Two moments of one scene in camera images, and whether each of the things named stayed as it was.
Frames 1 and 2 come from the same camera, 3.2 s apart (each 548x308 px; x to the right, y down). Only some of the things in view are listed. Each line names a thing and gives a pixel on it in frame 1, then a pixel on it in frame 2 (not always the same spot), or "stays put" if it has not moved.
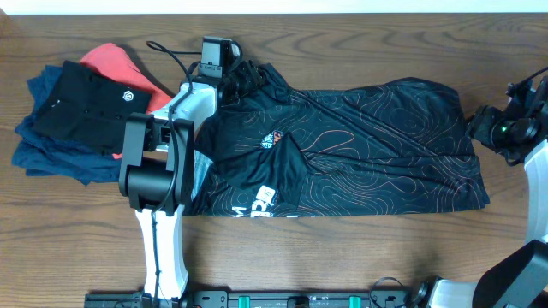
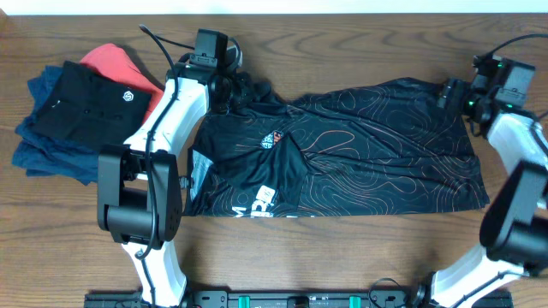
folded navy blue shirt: x=44 y=156 stays put
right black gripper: x=482 y=122 → x=450 y=96
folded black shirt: x=91 y=110 stays put
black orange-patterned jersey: x=401 y=148 stays put
